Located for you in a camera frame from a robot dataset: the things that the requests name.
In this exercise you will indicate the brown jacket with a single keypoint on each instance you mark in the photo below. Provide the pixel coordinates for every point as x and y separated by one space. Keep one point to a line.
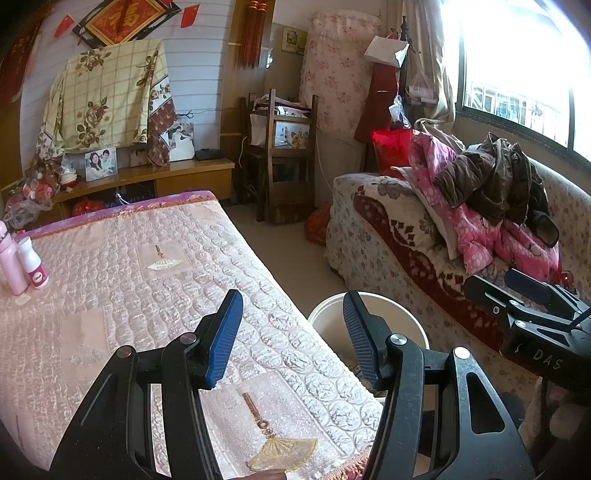
494 180

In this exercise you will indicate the pile of clothes on sofa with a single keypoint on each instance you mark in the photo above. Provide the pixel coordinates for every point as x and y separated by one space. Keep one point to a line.
480 230

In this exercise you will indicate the white wedding photo print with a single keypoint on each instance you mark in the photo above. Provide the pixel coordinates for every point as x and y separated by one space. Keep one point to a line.
178 143

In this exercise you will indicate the flower and toy clutter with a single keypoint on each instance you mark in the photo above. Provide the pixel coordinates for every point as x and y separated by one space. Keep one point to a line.
37 189

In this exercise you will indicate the small white scrap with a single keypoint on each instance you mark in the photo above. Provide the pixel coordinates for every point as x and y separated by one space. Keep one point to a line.
21 300

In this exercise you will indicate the beige curtain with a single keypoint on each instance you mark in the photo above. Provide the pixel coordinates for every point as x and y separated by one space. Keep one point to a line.
429 41

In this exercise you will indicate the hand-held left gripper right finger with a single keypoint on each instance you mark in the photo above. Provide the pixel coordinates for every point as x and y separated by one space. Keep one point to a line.
362 346

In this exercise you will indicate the white pill bottle pink label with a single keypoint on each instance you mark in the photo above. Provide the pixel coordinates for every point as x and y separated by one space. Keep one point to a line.
33 265

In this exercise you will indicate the dark wooden chair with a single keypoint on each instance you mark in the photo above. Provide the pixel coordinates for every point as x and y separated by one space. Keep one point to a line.
286 184

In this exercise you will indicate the small wall picture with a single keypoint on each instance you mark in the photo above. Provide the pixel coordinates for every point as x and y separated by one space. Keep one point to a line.
294 40

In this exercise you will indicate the clear hanging plastic bag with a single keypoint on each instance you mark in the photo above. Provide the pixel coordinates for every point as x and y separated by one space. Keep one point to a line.
421 87

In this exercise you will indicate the white pillow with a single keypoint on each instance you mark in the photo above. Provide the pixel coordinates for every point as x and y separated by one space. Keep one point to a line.
438 221

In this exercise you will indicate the window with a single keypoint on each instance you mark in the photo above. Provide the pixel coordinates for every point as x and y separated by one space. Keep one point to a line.
517 60

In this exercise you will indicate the black glossy curved object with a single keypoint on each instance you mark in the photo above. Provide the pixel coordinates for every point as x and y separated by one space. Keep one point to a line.
545 230

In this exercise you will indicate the sofa with floral red cover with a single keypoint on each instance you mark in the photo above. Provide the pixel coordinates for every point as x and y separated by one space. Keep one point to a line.
369 217

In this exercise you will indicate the small black box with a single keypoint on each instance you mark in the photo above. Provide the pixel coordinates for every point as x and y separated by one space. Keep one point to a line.
207 154

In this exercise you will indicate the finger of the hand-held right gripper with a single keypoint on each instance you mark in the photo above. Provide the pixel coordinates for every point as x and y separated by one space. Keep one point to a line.
485 290
526 284

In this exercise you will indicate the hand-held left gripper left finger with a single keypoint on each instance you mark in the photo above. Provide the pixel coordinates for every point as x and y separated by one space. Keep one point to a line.
224 341

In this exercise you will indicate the pink metal bottle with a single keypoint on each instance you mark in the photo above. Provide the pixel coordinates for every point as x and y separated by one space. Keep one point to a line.
11 258

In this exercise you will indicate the colourful picture board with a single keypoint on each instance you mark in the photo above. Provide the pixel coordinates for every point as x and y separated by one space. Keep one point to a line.
292 135

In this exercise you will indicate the floral fabric covered cabinet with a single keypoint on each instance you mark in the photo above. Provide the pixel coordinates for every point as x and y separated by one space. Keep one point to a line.
337 69

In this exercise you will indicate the framed couple photo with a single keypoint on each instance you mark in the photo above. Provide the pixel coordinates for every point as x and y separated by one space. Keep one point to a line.
100 165

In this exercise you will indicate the white plastic bucket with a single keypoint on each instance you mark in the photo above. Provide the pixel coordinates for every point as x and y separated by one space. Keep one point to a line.
325 325

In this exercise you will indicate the white hanging paper bag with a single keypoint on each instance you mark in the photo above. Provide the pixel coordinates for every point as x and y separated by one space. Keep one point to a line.
385 50

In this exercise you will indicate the dark red hanging garment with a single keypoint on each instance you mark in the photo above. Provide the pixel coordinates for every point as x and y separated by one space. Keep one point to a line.
378 101

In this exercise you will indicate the small red flag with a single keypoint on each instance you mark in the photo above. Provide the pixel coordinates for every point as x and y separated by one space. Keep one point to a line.
63 25
189 16

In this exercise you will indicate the yellow floral blanket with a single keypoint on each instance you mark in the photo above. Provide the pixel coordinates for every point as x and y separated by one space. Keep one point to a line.
106 92

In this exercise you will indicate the pink quilted mattress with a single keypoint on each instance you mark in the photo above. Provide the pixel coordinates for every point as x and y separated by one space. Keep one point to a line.
161 314

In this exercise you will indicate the red hanging tassels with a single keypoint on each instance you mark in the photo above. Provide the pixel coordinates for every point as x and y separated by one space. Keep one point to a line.
253 32

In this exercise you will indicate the red gold wall plaque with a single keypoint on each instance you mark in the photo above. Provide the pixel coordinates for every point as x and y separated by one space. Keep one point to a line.
122 18

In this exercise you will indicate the orange red floor bag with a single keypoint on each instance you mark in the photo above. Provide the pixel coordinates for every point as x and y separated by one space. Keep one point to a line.
318 224

